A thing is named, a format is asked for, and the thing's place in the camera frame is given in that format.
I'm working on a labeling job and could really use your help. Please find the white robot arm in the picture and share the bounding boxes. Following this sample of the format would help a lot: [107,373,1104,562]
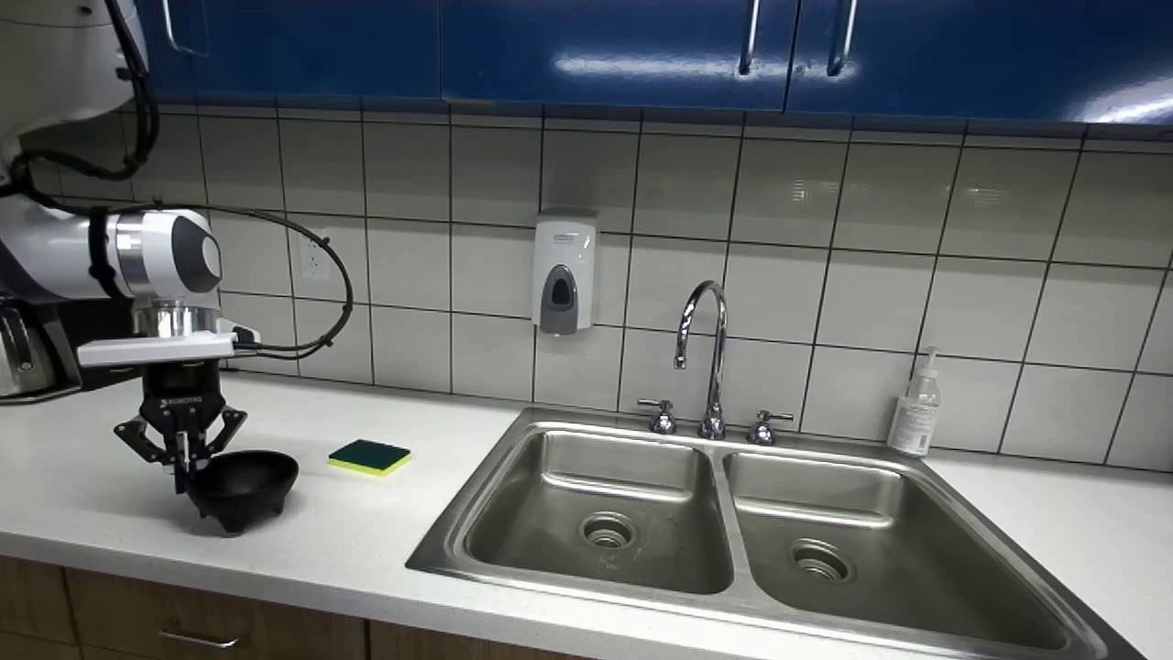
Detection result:
[0,0,243,490]

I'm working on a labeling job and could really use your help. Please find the white wall soap dispenser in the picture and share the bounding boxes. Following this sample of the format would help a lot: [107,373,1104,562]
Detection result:
[532,216,597,332]

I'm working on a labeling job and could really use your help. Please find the faucet handle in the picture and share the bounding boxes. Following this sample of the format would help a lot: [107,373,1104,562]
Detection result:
[638,399,677,433]
[745,410,795,448]

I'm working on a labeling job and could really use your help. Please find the right chrome cabinet handle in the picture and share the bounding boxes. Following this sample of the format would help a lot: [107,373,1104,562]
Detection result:
[829,0,861,78]

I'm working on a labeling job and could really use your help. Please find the chrome cabinet handle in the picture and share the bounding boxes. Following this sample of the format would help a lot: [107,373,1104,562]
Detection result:
[739,0,762,78]
[829,0,861,78]

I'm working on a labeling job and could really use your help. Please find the right faucet handle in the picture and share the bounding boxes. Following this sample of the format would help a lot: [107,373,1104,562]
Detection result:
[745,410,795,448]

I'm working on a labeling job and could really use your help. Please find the blue upper cabinets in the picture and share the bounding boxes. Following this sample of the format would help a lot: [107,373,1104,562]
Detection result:
[136,0,1173,128]

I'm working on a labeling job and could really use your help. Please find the clear pump soap bottle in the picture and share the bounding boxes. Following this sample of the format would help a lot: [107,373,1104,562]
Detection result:
[889,353,943,459]

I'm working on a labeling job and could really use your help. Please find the black bowl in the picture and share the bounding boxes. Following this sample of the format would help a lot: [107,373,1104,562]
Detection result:
[192,449,300,535]

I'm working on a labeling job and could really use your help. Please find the black coffee maker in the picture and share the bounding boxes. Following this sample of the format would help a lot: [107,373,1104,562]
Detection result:
[0,300,136,408]

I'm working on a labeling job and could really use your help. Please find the left faucet handle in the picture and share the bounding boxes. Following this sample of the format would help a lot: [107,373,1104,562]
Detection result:
[638,399,677,433]

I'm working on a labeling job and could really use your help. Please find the chrome gooseneck faucet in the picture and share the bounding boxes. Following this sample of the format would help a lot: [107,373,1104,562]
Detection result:
[670,276,734,443]

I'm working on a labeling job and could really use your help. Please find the stainless steel double sink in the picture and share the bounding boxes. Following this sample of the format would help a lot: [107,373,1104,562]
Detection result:
[411,410,1142,660]

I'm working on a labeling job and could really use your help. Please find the yellow green sponge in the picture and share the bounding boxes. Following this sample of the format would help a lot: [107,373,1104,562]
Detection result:
[332,439,411,476]

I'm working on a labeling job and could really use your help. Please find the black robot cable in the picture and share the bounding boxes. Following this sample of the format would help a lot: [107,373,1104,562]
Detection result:
[0,0,359,361]

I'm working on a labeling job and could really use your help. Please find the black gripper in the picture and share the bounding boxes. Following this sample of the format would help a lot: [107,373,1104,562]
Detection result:
[114,359,247,493]

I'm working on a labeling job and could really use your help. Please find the metal drawer pull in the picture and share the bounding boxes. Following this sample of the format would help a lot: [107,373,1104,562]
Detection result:
[158,628,243,651]

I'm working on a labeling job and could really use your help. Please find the left chrome cabinet handle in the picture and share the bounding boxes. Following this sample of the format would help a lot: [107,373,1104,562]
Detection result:
[739,0,762,78]

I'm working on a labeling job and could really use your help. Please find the wooden lower drawer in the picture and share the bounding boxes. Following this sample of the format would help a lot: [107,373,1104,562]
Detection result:
[67,571,366,660]

